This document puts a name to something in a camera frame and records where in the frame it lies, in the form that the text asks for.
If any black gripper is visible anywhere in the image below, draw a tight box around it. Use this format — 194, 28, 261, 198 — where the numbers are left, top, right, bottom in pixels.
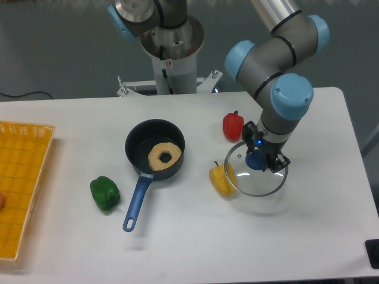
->
242, 121, 291, 173

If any glass pot lid blue knob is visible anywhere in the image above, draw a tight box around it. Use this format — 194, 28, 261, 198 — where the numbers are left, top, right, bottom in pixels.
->
223, 141, 289, 197

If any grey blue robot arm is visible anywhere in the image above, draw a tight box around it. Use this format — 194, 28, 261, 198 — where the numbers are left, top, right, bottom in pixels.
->
108, 1, 330, 173

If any red bell pepper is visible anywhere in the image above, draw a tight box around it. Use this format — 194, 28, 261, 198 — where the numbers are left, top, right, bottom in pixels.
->
222, 111, 245, 142

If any yellow bell pepper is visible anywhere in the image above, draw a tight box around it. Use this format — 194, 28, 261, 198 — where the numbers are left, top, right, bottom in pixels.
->
209, 161, 236, 198

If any beige donut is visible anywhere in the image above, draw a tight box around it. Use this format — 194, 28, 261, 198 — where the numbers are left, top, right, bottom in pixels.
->
148, 142, 182, 171

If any dark blue saucepan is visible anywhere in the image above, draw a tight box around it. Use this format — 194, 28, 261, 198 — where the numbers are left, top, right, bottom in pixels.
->
123, 119, 185, 232

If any black device table corner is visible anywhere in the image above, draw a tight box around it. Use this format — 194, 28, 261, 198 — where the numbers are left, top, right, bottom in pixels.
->
365, 239, 379, 269

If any green bell pepper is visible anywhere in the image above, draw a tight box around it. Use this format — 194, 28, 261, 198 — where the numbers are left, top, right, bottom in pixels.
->
89, 176, 121, 213

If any yellow plastic basket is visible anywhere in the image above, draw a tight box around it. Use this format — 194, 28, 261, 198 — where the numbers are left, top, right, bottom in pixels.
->
1, 121, 55, 262

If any black floor cable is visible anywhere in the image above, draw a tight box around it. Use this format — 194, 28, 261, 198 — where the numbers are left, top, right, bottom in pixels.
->
0, 91, 55, 99

